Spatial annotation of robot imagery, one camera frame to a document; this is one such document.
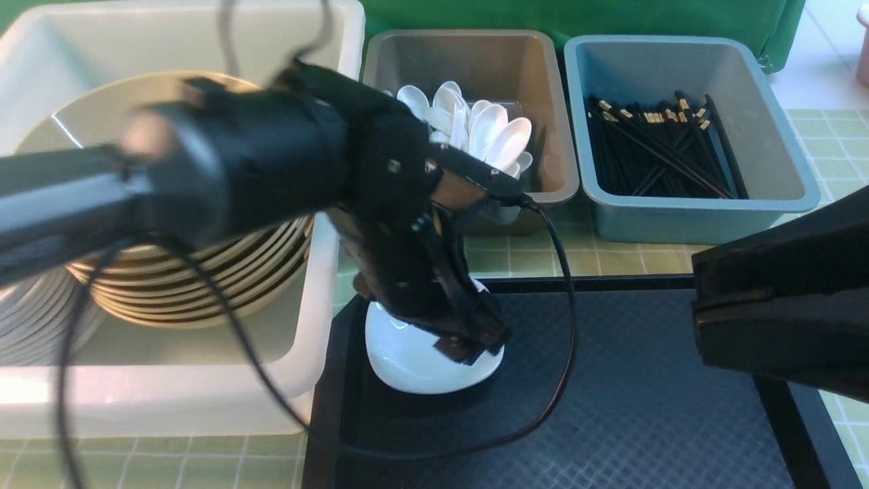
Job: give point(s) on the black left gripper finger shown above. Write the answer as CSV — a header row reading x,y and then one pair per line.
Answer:
x,y
467,347

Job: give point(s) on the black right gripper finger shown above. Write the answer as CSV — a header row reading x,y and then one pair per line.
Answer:
x,y
791,302

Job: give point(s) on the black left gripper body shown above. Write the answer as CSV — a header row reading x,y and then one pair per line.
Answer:
x,y
418,272

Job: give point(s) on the white square dish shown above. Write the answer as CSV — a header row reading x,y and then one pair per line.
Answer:
x,y
404,357

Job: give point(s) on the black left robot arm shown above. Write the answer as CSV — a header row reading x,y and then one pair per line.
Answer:
x,y
219,164

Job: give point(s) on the green checkered tablecloth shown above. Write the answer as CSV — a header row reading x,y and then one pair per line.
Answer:
x,y
834,140

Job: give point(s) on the black plastic serving tray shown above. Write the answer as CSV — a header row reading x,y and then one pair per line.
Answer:
x,y
640,410

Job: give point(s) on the pile of white spoons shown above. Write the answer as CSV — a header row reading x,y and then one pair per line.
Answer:
x,y
482,129

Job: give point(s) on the large white plastic tub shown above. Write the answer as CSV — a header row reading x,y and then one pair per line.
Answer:
x,y
137,381

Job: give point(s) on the pile of black chopsticks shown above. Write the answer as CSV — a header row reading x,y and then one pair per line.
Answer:
x,y
676,149

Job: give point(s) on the stack of tan bowls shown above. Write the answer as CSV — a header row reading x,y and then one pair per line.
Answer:
x,y
147,286

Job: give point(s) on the grey plastic spoon bin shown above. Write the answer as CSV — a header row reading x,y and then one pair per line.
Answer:
x,y
518,68

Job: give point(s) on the blue plastic chopstick bin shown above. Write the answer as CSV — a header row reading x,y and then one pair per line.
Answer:
x,y
645,69

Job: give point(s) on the green cloth backdrop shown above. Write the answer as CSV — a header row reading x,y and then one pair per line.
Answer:
x,y
767,28

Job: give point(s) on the stack of white dishes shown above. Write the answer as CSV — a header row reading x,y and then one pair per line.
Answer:
x,y
34,315

